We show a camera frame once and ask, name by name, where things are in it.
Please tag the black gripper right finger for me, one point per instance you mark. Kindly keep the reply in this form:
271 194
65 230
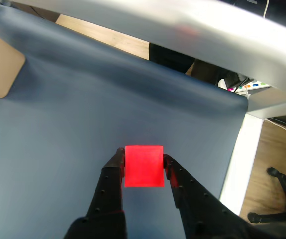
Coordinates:
197 214

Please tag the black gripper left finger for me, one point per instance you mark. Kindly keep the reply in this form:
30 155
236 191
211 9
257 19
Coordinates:
105 199

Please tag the red cube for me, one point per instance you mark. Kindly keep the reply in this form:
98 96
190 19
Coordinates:
144 166

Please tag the dark blue-grey mat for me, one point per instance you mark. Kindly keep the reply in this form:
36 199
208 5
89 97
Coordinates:
83 112

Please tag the black office chair base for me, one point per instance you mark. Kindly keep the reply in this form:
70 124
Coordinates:
285 185

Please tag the white power strip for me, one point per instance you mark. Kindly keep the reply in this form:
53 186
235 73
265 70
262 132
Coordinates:
255 85

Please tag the silver metal frame bar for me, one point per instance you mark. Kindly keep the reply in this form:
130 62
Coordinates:
157 25

